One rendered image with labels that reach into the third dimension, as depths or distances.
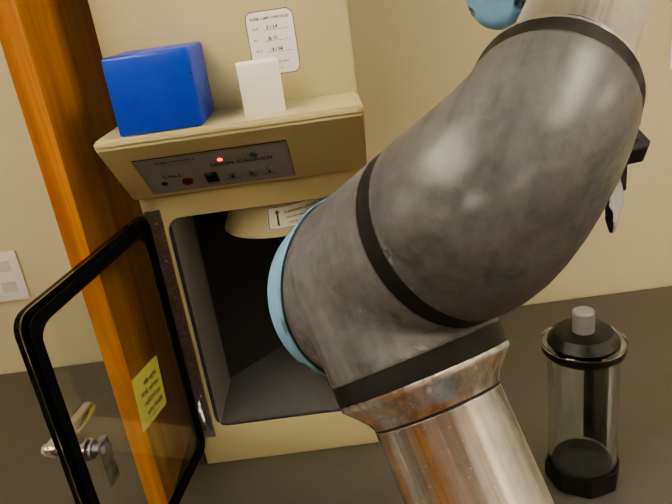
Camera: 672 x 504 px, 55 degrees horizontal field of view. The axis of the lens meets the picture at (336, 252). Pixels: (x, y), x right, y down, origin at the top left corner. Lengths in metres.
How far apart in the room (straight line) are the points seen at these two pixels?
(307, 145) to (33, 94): 0.33
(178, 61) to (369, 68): 0.60
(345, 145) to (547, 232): 0.53
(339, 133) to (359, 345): 0.46
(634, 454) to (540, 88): 0.84
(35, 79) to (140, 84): 0.13
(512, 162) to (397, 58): 1.02
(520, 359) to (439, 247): 1.00
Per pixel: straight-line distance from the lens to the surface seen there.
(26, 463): 1.32
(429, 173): 0.32
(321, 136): 0.80
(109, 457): 0.81
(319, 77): 0.88
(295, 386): 1.15
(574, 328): 0.91
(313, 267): 0.39
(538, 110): 0.33
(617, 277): 1.58
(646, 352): 1.35
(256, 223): 0.96
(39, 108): 0.86
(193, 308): 1.01
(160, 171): 0.85
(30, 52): 0.85
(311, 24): 0.88
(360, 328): 0.38
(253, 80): 0.80
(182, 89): 0.79
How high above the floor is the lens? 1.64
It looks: 22 degrees down
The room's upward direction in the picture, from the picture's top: 8 degrees counter-clockwise
